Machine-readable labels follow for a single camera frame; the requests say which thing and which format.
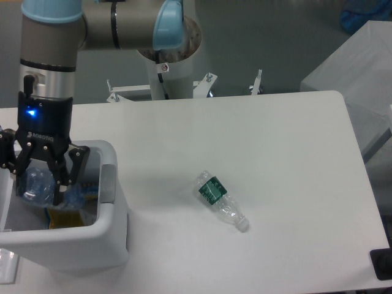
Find clear blue-tinted plastic bottle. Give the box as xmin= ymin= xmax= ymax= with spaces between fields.
xmin=16 ymin=167 xmax=85 ymax=211

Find yellow blue snack wrapper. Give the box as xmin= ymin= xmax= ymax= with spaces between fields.
xmin=44 ymin=183 xmax=99 ymax=229

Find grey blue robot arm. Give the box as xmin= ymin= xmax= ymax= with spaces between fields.
xmin=1 ymin=1 xmax=184 ymax=206

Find clear bottle green label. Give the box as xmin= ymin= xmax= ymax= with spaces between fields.
xmin=195 ymin=170 xmax=250 ymax=233

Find black device at edge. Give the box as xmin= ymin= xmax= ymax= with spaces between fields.
xmin=370 ymin=248 xmax=391 ymax=281

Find metal table clamp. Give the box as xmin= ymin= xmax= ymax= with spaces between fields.
xmin=249 ymin=69 xmax=263 ymax=96

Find white metal base bracket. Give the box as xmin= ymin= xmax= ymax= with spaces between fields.
xmin=106 ymin=72 xmax=218 ymax=103

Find white plastic trash can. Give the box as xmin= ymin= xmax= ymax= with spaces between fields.
xmin=1 ymin=140 xmax=129 ymax=271

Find black cable on pedestal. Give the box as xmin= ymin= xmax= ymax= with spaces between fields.
xmin=154 ymin=48 xmax=170 ymax=100

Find blue bag in corner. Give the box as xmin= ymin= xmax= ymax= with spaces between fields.
xmin=339 ymin=0 xmax=391 ymax=34

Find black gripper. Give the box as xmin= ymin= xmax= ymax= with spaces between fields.
xmin=1 ymin=91 xmax=90 ymax=206

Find white covered side table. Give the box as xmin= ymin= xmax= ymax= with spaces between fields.
xmin=300 ymin=21 xmax=391 ymax=162

